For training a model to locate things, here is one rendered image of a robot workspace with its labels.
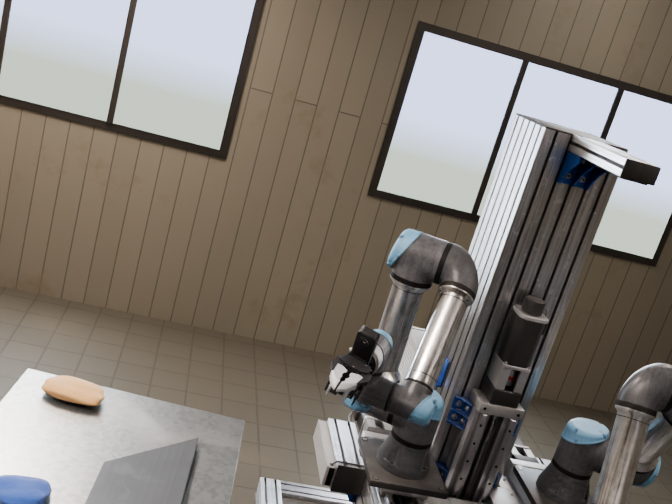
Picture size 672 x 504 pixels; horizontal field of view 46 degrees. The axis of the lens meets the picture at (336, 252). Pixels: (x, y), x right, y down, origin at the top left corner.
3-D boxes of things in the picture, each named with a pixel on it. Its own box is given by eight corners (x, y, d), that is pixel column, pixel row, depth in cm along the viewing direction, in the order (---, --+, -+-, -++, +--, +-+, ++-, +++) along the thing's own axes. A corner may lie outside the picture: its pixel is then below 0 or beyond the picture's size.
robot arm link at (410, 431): (428, 451, 215) (444, 407, 211) (382, 431, 218) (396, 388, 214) (437, 433, 226) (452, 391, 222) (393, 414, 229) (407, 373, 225)
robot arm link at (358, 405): (378, 423, 191) (392, 382, 188) (336, 405, 194) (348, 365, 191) (387, 410, 198) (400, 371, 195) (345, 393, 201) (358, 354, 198)
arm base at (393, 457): (372, 444, 230) (382, 414, 227) (421, 453, 233) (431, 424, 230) (381, 474, 216) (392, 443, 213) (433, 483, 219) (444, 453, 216)
